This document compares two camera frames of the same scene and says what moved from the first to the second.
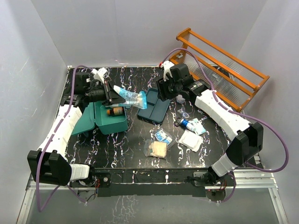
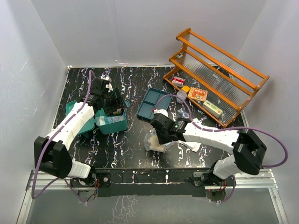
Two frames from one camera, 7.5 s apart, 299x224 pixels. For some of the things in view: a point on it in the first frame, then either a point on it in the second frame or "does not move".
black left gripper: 110,98 to 118,102
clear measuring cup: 180,99 does not move
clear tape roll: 186,115 does not move
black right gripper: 161,85 to 162,140
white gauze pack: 191,140 does not move
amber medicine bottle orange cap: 115,111 does not move
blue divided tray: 156,108 does not move
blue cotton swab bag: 138,100 to 103,120
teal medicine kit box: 105,119 does not move
